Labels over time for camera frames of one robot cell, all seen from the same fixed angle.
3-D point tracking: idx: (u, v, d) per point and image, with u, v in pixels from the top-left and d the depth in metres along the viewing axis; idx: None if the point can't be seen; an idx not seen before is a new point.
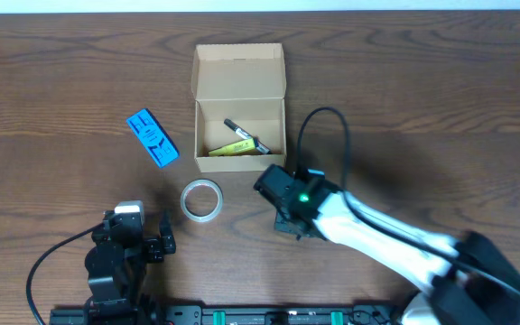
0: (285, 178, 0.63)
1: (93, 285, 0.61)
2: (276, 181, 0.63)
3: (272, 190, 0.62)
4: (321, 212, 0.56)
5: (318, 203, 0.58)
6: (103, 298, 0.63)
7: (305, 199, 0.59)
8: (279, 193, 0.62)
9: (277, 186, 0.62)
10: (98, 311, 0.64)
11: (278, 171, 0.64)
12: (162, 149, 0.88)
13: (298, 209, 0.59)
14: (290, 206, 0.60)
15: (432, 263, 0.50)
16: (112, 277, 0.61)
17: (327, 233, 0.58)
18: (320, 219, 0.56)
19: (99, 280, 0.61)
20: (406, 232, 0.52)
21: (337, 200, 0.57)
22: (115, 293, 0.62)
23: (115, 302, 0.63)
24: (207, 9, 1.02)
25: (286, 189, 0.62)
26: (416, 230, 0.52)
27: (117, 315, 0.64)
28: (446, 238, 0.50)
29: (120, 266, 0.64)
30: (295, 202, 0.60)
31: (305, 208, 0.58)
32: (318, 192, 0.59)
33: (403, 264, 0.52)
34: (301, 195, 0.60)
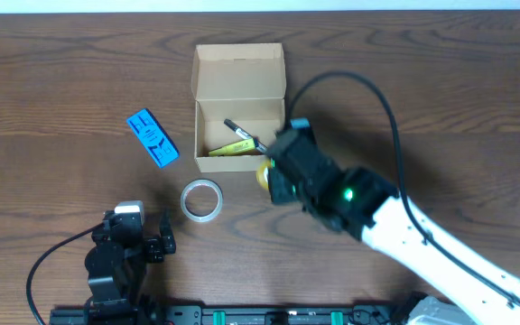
0: (314, 152, 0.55)
1: (93, 285, 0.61)
2: (305, 159, 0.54)
3: (296, 167, 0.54)
4: (376, 218, 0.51)
5: (364, 203, 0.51)
6: (103, 298, 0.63)
7: (350, 197, 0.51)
8: (307, 176, 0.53)
9: (306, 166, 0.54)
10: (98, 311, 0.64)
11: (306, 146, 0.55)
12: (162, 149, 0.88)
13: (337, 205, 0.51)
14: (323, 197, 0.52)
15: (517, 316, 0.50)
16: (112, 277, 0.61)
17: (383, 246, 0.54)
18: (369, 224, 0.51)
19: (99, 280, 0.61)
20: (490, 274, 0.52)
21: (400, 210, 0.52)
22: (115, 293, 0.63)
23: (115, 302, 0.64)
24: (207, 9, 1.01)
25: (314, 170, 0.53)
26: (503, 275, 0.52)
27: (116, 315, 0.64)
28: None
29: (120, 266, 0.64)
30: (332, 195, 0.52)
31: (348, 207, 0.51)
32: (364, 189, 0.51)
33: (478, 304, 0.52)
34: (344, 190, 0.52)
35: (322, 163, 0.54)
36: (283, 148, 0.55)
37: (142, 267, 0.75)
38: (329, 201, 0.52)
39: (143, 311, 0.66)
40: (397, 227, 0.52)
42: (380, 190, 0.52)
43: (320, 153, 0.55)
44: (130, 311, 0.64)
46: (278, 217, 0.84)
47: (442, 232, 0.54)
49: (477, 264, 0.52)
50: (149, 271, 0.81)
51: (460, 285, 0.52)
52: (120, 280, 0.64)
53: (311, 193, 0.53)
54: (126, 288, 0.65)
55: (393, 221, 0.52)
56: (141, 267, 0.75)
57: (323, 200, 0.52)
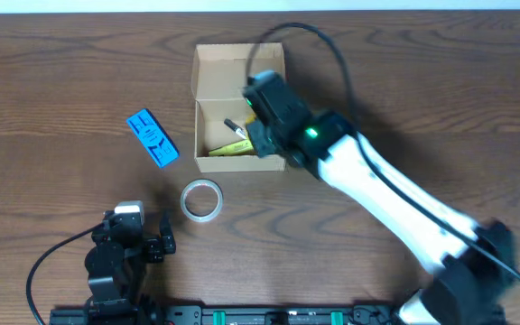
0: (287, 95, 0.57)
1: (93, 285, 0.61)
2: (277, 97, 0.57)
3: (267, 104, 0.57)
4: (333, 153, 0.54)
5: (327, 142, 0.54)
6: (103, 298, 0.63)
7: (313, 134, 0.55)
8: (278, 113, 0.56)
9: (278, 104, 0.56)
10: (99, 311, 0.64)
11: (281, 86, 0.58)
12: (162, 149, 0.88)
13: (301, 141, 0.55)
14: (290, 134, 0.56)
15: (448, 242, 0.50)
16: (113, 277, 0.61)
17: (328, 172, 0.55)
18: (328, 160, 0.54)
19: (100, 280, 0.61)
20: (430, 204, 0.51)
21: (350, 145, 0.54)
22: (115, 293, 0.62)
23: (115, 302, 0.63)
24: (207, 9, 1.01)
25: (285, 110, 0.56)
26: (440, 205, 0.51)
27: (117, 315, 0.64)
28: (469, 222, 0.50)
29: (120, 266, 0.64)
30: (298, 133, 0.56)
31: (311, 142, 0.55)
32: (328, 128, 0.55)
33: (412, 230, 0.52)
34: (308, 128, 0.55)
35: (294, 104, 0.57)
36: (257, 86, 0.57)
37: (142, 267, 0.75)
38: (293, 137, 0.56)
39: (143, 311, 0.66)
40: (346, 159, 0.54)
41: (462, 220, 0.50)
42: (343, 130, 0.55)
43: (293, 97, 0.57)
44: (130, 311, 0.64)
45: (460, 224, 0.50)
46: (278, 217, 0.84)
47: (391, 167, 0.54)
49: (419, 196, 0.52)
50: (148, 271, 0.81)
51: (394, 209, 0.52)
52: (120, 280, 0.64)
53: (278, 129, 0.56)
54: (126, 287, 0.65)
55: (340, 155, 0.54)
56: (141, 267, 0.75)
57: (290, 137, 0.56)
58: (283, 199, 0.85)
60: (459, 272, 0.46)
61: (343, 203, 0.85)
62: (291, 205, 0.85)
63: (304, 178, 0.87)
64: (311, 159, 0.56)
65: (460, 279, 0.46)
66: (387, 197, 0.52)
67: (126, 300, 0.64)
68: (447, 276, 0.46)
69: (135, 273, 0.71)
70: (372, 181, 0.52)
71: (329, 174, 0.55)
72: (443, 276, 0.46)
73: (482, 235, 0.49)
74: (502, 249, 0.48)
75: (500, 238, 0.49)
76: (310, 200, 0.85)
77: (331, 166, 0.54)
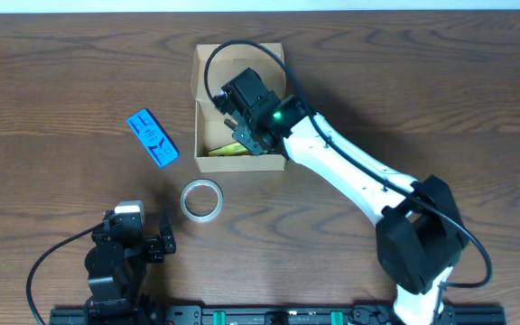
0: (258, 88, 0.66)
1: (93, 285, 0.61)
2: (249, 90, 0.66)
3: (242, 97, 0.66)
4: (293, 130, 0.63)
5: (289, 124, 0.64)
6: (103, 298, 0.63)
7: (279, 116, 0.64)
8: (250, 103, 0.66)
9: (250, 95, 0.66)
10: (98, 311, 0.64)
11: (252, 78, 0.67)
12: (162, 149, 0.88)
13: (267, 124, 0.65)
14: (261, 119, 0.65)
15: (390, 198, 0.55)
16: (112, 277, 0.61)
17: (292, 151, 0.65)
18: (289, 137, 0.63)
19: (99, 280, 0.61)
20: (374, 166, 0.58)
21: (306, 124, 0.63)
22: (115, 293, 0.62)
23: (115, 303, 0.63)
24: (207, 9, 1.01)
25: (257, 99, 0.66)
26: (383, 167, 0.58)
27: (116, 315, 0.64)
28: (408, 179, 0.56)
29: (119, 266, 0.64)
30: (266, 118, 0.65)
31: (276, 125, 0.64)
32: (291, 111, 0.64)
33: (360, 191, 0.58)
34: (273, 112, 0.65)
35: (264, 94, 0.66)
36: (233, 80, 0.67)
37: (142, 268, 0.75)
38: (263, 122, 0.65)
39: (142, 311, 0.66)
40: (302, 134, 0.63)
41: (402, 178, 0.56)
42: (304, 113, 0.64)
43: (264, 88, 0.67)
44: (130, 311, 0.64)
45: (400, 181, 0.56)
46: (278, 217, 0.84)
47: (343, 138, 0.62)
49: (365, 160, 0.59)
50: (148, 271, 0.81)
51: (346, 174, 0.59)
52: (119, 280, 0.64)
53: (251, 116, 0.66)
54: (126, 287, 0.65)
55: (300, 130, 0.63)
56: (141, 267, 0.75)
57: (260, 123, 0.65)
58: (283, 199, 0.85)
60: (402, 220, 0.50)
61: (343, 203, 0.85)
62: (291, 205, 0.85)
63: (304, 178, 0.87)
64: (277, 139, 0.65)
65: (404, 229, 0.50)
66: (338, 162, 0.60)
67: (125, 301, 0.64)
68: (393, 228, 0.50)
69: (135, 273, 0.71)
70: (324, 150, 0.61)
71: (294, 150, 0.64)
72: (389, 229, 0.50)
73: (420, 187, 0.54)
74: (440, 199, 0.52)
75: (438, 190, 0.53)
76: (310, 200, 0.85)
77: (292, 140, 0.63)
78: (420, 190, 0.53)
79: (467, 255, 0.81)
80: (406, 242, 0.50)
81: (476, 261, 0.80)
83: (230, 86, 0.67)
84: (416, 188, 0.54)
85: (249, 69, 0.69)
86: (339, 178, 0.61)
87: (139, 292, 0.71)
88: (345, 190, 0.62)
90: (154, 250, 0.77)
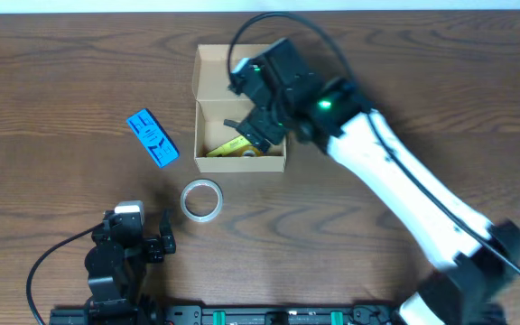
0: (297, 66, 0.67)
1: (93, 285, 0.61)
2: (288, 67, 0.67)
3: (278, 74, 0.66)
4: (347, 130, 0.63)
5: (337, 116, 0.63)
6: (104, 296, 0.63)
7: (327, 105, 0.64)
8: (288, 81, 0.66)
9: (289, 75, 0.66)
10: (98, 311, 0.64)
11: (289, 53, 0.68)
12: (162, 149, 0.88)
13: (311, 111, 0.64)
14: (302, 104, 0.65)
15: (464, 239, 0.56)
16: (113, 277, 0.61)
17: (343, 151, 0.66)
18: (342, 137, 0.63)
19: (99, 280, 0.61)
20: (444, 198, 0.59)
21: (364, 124, 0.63)
22: (115, 293, 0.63)
23: (115, 302, 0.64)
24: (208, 10, 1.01)
25: (296, 78, 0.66)
26: (454, 199, 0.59)
27: (116, 315, 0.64)
28: (484, 222, 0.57)
29: (120, 265, 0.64)
30: (307, 102, 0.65)
31: (322, 114, 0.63)
32: (337, 94, 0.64)
33: (420, 219, 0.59)
34: (320, 100, 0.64)
35: (304, 73, 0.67)
36: (267, 53, 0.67)
37: (143, 267, 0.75)
38: (304, 107, 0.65)
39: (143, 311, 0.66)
40: (361, 141, 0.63)
41: (477, 219, 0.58)
42: (357, 104, 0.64)
43: (304, 66, 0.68)
44: (131, 311, 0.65)
45: (477, 222, 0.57)
46: (278, 217, 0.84)
47: (405, 153, 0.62)
49: (437, 189, 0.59)
50: (148, 272, 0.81)
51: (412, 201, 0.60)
52: (119, 279, 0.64)
53: (289, 95, 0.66)
54: (126, 287, 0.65)
55: (355, 133, 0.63)
56: (141, 267, 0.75)
57: (302, 107, 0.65)
58: (284, 199, 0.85)
60: (468, 268, 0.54)
61: (343, 203, 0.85)
62: (291, 205, 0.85)
63: (304, 178, 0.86)
64: (318, 129, 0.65)
65: (470, 275, 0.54)
66: (401, 181, 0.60)
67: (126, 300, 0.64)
68: (458, 273, 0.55)
69: (135, 272, 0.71)
70: (385, 162, 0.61)
71: (340, 150, 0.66)
72: (454, 273, 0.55)
73: (494, 236, 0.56)
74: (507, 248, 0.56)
75: (507, 241, 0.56)
76: (309, 200, 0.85)
77: (346, 142, 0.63)
78: (496, 240, 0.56)
79: None
80: (472, 287, 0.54)
81: None
83: (264, 60, 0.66)
84: (493, 236, 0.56)
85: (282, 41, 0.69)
86: (400, 201, 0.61)
87: (139, 291, 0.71)
88: (400, 210, 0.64)
90: (154, 250, 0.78)
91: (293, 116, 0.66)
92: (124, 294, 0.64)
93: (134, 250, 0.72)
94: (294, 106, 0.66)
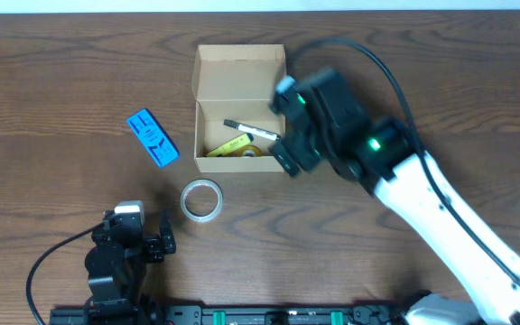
0: (347, 98, 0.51)
1: (93, 285, 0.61)
2: (337, 101, 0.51)
3: (324, 108, 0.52)
4: (398, 173, 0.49)
5: (391, 159, 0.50)
6: (104, 297, 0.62)
7: (378, 148, 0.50)
8: (337, 117, 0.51)
9: (337, 106, 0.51)
10: (99, 311, 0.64)
11: (340, 85, 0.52)
12: (162, 149, 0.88)
13: (361, 153, 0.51)
14: (349, 146, 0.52)
15: None
16: (112, 277, 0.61)
17: (385, 191, 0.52)
18: (391, 182, 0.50)
19: (99, 280, 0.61)
20: (504, 252, 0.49)
21: (416, 168, 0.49)
22: (115, 293, 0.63)
23: (115, 302, 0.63)
24: (208, 10, 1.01)
25: (345, 115, 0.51)
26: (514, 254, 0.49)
27: (116, 315, 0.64)
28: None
29: (119, 265, 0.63)
30: (355, 141, 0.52)
31: (372, 157, 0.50)
32: (394, 134, 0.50)
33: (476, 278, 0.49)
34: (370, 141, 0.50)
35: (354, 106, 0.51)
36: (314, 85, 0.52)
37: (143, 268, 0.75)
38: (352, 148, 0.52)
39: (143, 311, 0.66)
40: (413, 187, 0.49)
41: None
42: (409, 144, 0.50)
43: (354, 99, 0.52)
44: (131, 311, 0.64)
45: None
46: (278, 217, 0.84)
47: (459, 199, 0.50)
49: (494, 243, 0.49)
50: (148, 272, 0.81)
51: (468, 255, 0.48)
52: (119, 279, 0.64)
53: (337, 135, 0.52)
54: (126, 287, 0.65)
55: (406, 179, 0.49)
56: (141, 267, 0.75)
57: (351, 150, 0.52)
58: (284, 199, 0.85)
60: None
61: (343, 203, 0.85)
62: (291, 205, 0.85)
63: (304, 178, 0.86)
64: (367, 172, 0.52)
65: None
66: (457, 237, 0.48)
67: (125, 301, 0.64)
68: None
69: (135, 272, 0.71)
70: (439, 211, 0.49)
71: (392, 195, 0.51)
72: None
73: None
74: None
75: None
76: (309, 200, 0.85)
77: (394, 187, 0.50)
78: None
79: None
80: None
81: None
83: (310, 93, 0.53)
84: None
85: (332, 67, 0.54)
86: (448, 250, 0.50)
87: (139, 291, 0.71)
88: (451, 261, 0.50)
90: (154, 250, 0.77)
91: (339, 154, 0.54)
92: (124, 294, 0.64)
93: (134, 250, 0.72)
94: (339, 144, 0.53)
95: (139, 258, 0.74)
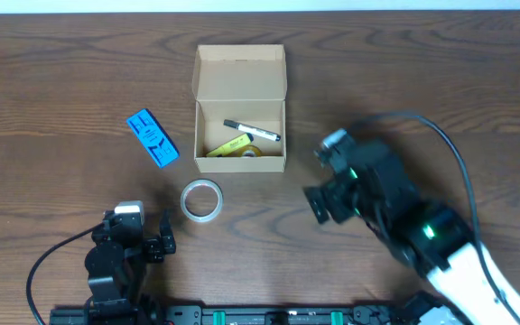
0: (401, 180, 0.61)
1: (93, 285, 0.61)
2: (391, 180, 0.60)
3: (380, 186, 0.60)
4: (452, 263, 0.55)
5: (444, 245, 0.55)
6: (104, 297, 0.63)
7: (432, 235, 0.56)
8: (391, 196, 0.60)
9: (391, 187, 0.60)
10: (99, 311, 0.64)
11: (394, 166, 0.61)
12: (162, 149, 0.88)
13: (413, 237, 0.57)
14: (403, 227, 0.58)
15: None
16: (112, 277, 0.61)
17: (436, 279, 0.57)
18: (446, 271, 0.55)
19: (99, 280, 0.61)
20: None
21: (472, 255, 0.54)
22: (115, 293, 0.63)
23: (115, 302, 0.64)
24: (208, 10, 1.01)
25: (397, 195, 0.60)
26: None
27: (116, 315, 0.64)
28: None
29: (119, 266, 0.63)
30: (406, 224, 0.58)
31: (426, 243, 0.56)
32: (450, 226, 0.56)
33: None
34: (423, 227, 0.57)
35: (406, 190, 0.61)
36: (374, 162, 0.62)
37: (143, 268, 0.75)
38: (404, 230, 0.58)
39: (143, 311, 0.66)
40: (467, 273, 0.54)
41: None
42: (461, 233, 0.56)
43: (408, 181, 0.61)
44: (131, 311, 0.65)
45: None
46: (278, 217, 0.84)
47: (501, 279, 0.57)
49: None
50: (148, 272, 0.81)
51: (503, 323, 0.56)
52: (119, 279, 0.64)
53: (390, 214, 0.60)
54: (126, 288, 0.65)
55: (461, 266, 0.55)
56: (141, 267, 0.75)
57: (404, 232, 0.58)
58: (284, 199, 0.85)
60: None
61: None
62: (291, 205, 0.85)
63: (304, 178, 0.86)
64: (421, 258, 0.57)
65: None
66: (492, 307, 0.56)
67: (125, 301, 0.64)
68: None
69: (135, 272, 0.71)
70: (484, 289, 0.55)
71: (441, 283, 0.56)
72: None
73: None
74: None
75: None
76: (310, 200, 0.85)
77: (449, 275, 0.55)
78: None
79: None
80: None
81: None
83: (368, 169, 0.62)
84: None
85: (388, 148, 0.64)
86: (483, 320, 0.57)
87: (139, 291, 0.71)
88: None
90: (154, 250, 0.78)
91: (392, 236, 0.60)
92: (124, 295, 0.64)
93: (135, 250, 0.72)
94: (390, 223, 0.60)
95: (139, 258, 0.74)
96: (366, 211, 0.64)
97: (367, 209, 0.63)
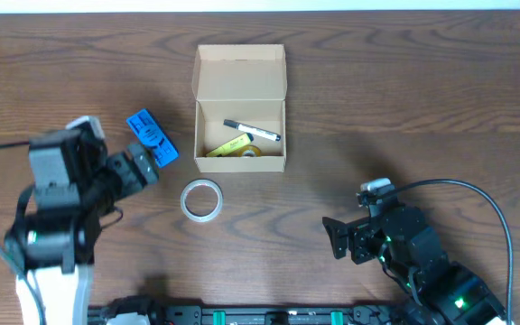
0: (435, 249, 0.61)
1: (32, 157, 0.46)
2: (427, 251, 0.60)
3: (416, 256, 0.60)
4: None
5: (472, 315, 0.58)
6: (51, 179, 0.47)
7: (464, 304, 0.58)
8: (423, 266, 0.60)
9: (426, 257, 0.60)
10: (41, 203, 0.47)
11: (431, 237, 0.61)
12: (162, 149, 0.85)
13: (444, 307, 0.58)
14: (435, 294, 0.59)
15: None
16: (62, 149, 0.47)
17: None
18: None
19: (41, 150, 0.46)
20: None
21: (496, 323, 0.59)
22: (65, 175, 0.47)
23: (61, 194, 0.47)
24: (208, 9, 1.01)
25: (430, 264, 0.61)
26: None
27: (64, 208, 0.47)
28: None
29: (70, 143, 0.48)
30: (437, 291, 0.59)
31: (456, 312, 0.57)
32: (478, 295, 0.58)
33: None
34: (454, 297, 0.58)
35: (438, 256, 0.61)
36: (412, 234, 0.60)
37: (108, 198, 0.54)
38: (436, 299, 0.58)
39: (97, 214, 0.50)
40: None
41: None
42: (487, 304, 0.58)
43: (439, 249, 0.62)
44: (81, 208, 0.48)
45: None
46: (278, 217, 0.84)
47: None
49: None
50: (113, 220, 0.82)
51: None
52: (70, 164, 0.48)
53: (422, 283, 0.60)
54: (83, 181, 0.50)
55: None
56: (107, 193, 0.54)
57: (435, 299, 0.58)
58: (284, 199, 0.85)
60: None
61: (343, 203, 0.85)
62: (291, 205, 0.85)
63: (304, 178, 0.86)
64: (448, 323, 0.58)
65: None
66: None
67: (75, 191, 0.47)
68: None
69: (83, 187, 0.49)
70: None
71: None
72: None
73: None
74: None
75: None
76: (310, 200, 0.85)
77: None
78: None
79: (465, 255, 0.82)
80: None
81: (475, 262, 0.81)
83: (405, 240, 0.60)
84: None
85: (422, 216, 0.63)
86: None
87: (115, 195, 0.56)
88: None
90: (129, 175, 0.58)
91: (422, 300, 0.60)
92: (78, 181, 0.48)
93: (106, 160, 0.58)
94: (421, 288, 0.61)
95: (103, 178, 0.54)
96: (395, 265, 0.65)
97: (397, 265, 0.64)
